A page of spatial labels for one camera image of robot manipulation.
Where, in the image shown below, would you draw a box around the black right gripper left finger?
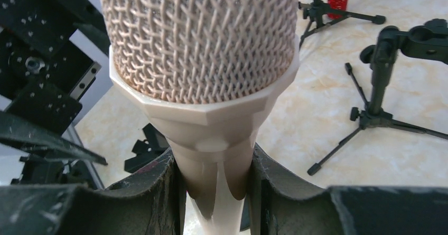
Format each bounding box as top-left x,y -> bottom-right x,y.
1,149 -> 186,234

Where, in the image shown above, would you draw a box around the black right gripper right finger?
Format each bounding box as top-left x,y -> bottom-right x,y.
246,146 -> 447,234

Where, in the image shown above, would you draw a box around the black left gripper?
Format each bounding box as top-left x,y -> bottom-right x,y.
1,0 -> 110,165

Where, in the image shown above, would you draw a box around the beige microphone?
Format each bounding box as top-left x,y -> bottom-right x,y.
100,0 -> 299,234

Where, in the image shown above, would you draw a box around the shock mount tripod stand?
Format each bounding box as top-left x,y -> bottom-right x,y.
298,0 -> 386,49

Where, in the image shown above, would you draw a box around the round base mic stand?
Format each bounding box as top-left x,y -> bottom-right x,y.
124,124 -> 169,173

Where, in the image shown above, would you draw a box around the black tripod mic stand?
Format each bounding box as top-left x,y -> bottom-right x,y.
307,18 -> 447,176

